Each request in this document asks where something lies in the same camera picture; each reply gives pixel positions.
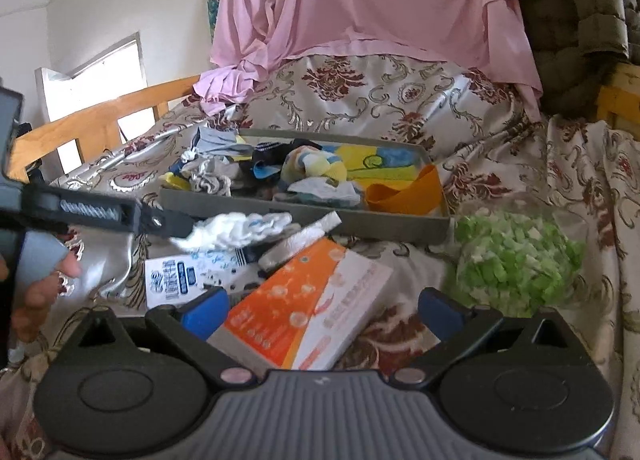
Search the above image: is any white blue knitted sock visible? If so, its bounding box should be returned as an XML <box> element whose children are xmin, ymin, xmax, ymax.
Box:
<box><xmin>169</xmin><ymin>212</ymin><xmax>298</xmax><ymax>252</ymax></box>

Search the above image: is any striped pastel sock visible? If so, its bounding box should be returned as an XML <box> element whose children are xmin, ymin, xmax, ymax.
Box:
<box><xmin>280</xmin><ymin>146</ymin><xmax>347</xmax><ymax>185</ymax></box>

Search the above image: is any white tissue cloth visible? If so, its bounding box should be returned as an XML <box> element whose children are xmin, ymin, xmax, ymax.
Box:
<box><xmin>285</xmin><ymin>177</ymin><xmax>362</xmax><ymax>209</ymax></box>

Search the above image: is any grey soft cloth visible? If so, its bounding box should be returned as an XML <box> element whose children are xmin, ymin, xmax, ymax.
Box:
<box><xmin>192</xmin><ymin>126</ymin><xmax>254</xmax><ymax>159</ymax></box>

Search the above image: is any black white dotted sock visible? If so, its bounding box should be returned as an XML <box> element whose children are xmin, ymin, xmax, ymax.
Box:
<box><xmin>250</xmin><ymin>138</ymin><xmax>321</xmax><ymax>180</ymax></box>

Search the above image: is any person's left hand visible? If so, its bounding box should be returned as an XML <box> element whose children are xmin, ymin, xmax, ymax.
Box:
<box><xmin>10</xmin><ymin>251</ymin><xmax>81</xmax><ymax>343</ymax></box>

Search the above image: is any bag of green paper pieces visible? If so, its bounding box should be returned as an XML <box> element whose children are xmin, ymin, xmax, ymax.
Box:
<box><xmin>445</xmin><ymin>197</ymin><xmax>588</xmax><ymax>317</ymax></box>

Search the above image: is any wooden sofa armrest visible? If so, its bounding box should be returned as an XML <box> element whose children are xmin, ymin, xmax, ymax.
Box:
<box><xmin>6</xmin><ymin>76</ymin><xmax>200</xmax><ymax>182</ymax></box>

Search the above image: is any orange white medicine box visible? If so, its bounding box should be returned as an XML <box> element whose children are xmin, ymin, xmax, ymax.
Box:
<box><xmin>208</xmin><ymin>238</ymin><xmax>393</xmax><ymax>376</ymax></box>

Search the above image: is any grey ruffled scrunchie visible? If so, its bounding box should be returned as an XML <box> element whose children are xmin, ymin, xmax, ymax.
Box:
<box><xmin>181</xmin><ymin>157</ymin><xmax>236</xmax><ymax>197</ymax></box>

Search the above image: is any grey tray with frog drawing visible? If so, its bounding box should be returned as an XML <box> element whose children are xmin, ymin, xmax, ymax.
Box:
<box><xmin>160</xmin><ymin>126</ymin><xmax>450</xmax><ymax>246</ymax></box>

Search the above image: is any floral satin sofa cover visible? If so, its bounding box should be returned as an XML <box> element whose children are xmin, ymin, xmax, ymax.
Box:
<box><xmin>1</xmin><ymin>56</ymin><xmax>639</xmax><ymax>459</ymax></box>

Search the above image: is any dark olive quilted cushion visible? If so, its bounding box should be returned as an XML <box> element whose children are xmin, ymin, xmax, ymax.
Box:
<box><xmin>520</xmin><ymin>0</ymin><xmax>639</xmax><ymax>118</ymax></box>

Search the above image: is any pink fabric sheet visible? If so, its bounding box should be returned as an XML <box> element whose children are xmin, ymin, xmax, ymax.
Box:
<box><xmin>194</xmin><ymin>0</ymin><xmax>542</xmax><ymax>120</ymax></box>

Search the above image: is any light wooden frame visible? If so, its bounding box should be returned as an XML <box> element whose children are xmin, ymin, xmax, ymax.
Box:
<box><xmin>596</xmin><ymin>64</ymin><xmax>640</xmax><ymax>140</ymax></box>

